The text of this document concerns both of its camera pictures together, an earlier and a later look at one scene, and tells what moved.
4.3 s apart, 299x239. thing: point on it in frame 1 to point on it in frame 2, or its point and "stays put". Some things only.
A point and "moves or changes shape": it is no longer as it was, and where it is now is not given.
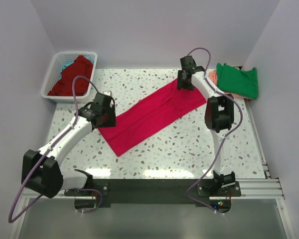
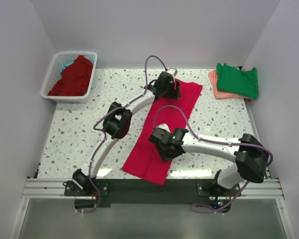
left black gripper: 112,122 to 174,93
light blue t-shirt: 68,64 stays put
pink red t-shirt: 134,124 moves or changes shape
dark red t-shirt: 63,86 stays put
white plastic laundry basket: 58,59 stays put
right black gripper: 180,84 to 165,156
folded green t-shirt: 232,80 stays put
